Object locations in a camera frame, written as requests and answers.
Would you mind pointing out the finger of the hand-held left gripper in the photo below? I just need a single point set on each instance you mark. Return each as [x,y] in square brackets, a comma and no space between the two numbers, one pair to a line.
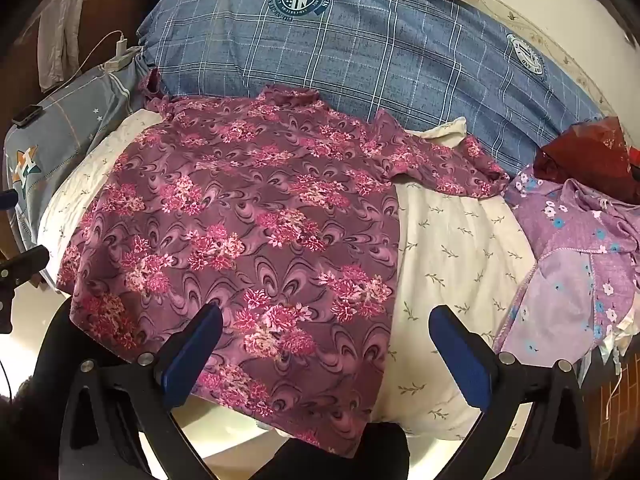
[7,201]
[27,265]

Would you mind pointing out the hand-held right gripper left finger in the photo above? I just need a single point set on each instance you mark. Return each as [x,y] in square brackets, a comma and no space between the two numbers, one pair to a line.
[192,355]

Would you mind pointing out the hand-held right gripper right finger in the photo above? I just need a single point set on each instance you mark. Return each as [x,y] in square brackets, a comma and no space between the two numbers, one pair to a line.
[460,360]

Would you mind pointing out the maroon floral shirt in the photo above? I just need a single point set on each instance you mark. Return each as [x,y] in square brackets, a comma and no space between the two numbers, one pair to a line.
[250,235]

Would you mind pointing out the person's dark trouser leg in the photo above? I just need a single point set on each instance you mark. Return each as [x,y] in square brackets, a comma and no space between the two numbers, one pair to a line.
[345,452]
[55,345]

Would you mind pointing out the small black device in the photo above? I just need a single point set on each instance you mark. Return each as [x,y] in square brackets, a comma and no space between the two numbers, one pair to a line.
[27,115]

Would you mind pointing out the light blue star pillow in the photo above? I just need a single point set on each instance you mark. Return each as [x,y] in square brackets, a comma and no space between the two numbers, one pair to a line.
[65,125]

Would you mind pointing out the purple floral garment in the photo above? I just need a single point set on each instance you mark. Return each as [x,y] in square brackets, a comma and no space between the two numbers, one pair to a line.
[565,270]

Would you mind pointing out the white hanging cloth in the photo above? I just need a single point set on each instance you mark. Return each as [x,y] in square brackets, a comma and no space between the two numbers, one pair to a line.
[62,30]

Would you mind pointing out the white power strip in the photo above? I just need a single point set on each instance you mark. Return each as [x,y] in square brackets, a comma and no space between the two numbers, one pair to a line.
[122,59]

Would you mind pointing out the white charger plug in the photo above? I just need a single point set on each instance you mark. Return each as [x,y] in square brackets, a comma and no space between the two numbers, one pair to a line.
[121,44]

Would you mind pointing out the brown wooden headboard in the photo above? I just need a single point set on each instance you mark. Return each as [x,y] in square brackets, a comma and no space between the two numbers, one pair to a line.
[102,12]

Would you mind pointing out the dark red cloth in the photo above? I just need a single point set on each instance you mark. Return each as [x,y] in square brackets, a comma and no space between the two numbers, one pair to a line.
[590,155]

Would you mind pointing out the blue plaid quilt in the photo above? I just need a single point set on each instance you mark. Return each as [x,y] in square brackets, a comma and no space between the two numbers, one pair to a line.
[375,60]

